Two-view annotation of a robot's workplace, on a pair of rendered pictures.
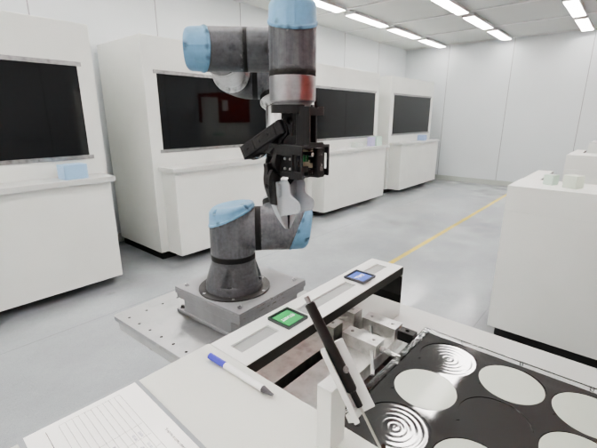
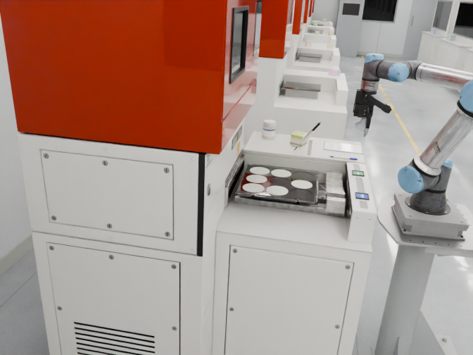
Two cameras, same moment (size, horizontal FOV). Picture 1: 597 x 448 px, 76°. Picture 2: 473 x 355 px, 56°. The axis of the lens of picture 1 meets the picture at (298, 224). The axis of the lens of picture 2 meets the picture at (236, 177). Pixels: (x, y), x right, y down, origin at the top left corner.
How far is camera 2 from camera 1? 254 cm
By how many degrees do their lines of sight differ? 131
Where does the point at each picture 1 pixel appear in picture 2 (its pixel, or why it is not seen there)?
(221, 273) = not seen: hidden behind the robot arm
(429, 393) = (299, 183)
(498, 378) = (281, 191)
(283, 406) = (324, 156)
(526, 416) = (271, 183)
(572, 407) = (258, 188)
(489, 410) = (281, 183)
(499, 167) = not seen: outside the picture
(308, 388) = (336, 183)
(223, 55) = not seen: hidden behind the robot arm
